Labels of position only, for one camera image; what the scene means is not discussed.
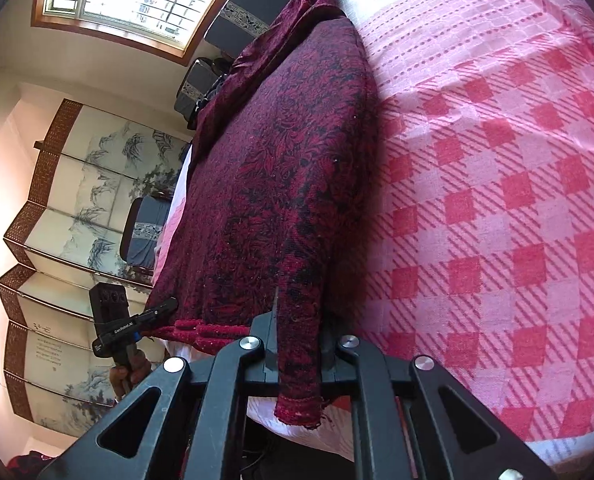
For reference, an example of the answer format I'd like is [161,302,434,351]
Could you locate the landscape painted folding screen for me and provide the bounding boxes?
[0,98,194,436]

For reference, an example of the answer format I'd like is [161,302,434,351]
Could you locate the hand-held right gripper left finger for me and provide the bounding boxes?
[37,309,281,480]

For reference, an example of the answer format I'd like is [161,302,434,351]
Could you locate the dark grey sofa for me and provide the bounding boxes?
[173,58,217,131]

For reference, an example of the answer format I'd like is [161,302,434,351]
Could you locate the red cloth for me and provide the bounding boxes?
[4,451,63,477]

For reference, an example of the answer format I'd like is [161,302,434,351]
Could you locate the dark chair near screen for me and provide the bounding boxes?
[120,196,173,270]

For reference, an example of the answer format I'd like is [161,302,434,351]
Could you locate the red black floral knit sweater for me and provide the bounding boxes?
[144,0,381,430]

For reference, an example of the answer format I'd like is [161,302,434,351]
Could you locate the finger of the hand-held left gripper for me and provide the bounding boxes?
[136,297,179,333]

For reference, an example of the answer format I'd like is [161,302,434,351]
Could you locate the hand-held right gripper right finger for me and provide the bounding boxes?
[321,319,558,480]

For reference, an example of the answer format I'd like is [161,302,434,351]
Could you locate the person's left hand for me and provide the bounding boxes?
[108,350,151,402]

